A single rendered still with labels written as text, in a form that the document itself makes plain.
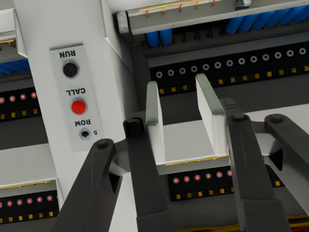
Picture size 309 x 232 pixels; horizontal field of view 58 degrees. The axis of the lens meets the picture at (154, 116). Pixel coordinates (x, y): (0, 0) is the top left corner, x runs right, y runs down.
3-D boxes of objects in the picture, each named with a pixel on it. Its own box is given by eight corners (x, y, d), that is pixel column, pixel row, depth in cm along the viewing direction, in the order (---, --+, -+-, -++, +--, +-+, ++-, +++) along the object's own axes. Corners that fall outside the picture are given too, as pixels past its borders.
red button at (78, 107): (70, 101, 32) (72, 115, 32) (83, 99, 32) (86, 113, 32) (72, 100, 33) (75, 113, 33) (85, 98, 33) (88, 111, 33)
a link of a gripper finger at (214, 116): (212, 113, 15) (226, 111, 15) (195, 73, 22) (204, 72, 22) (215, 158, 17) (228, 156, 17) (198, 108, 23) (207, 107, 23)
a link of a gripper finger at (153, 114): (165, 164, 17) (153, 166, 17) (162, 113, 23) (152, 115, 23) (158, 121, 16) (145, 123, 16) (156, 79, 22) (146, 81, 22)
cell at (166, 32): (160, 33, 44) (158, 16, 38) (172, 33, 44) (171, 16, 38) (160, 44, 44) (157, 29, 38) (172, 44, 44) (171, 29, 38)
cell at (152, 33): (147, 37, 45) (142, 20, 38) (158, 34, 44) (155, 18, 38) (148, 48, 44) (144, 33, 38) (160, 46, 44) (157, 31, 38)
